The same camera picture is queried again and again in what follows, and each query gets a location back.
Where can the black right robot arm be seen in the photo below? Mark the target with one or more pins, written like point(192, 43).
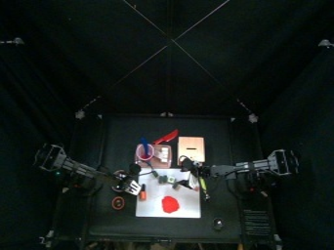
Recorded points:
point(251, 166)

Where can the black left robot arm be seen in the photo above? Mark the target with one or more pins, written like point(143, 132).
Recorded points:
point(69, 164)

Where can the orange toy carrot piece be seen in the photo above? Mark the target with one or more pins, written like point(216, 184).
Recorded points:
point(141, 194)

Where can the small orange-rimmed sauce bowl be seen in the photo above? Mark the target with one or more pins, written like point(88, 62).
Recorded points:
point(117, 203)

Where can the yellow-green toy vegetable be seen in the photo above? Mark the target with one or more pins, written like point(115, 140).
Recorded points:
point(202, 184)

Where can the small dark toy cube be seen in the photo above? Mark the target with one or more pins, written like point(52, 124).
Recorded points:
point(176, 186)

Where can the black round toy lid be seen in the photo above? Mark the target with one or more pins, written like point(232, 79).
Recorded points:
point(135, 168)

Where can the light wooden box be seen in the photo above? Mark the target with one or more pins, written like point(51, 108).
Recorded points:
point(191, 148)

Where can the clear plastic cup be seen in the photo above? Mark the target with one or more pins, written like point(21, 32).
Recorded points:
point(161, 155)

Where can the red toy tomato slice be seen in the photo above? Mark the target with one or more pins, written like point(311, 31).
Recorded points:
point(170, 204)

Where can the white cutting mat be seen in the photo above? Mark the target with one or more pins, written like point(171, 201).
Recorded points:
point(182, 208)

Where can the pink round cup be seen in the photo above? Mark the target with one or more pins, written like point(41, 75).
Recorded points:
point(144, 153)

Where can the red toy knife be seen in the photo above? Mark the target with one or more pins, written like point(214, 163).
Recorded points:
point(167, 136)

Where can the blue toy utensil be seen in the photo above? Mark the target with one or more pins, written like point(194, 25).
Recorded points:
point(144, 144)

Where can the dark round knob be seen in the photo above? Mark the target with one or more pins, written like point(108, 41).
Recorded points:
point(218, 223)

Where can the metal frame clamp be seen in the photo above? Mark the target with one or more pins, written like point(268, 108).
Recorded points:
point(79, 114)
point(166, 114)
point(252, 117)

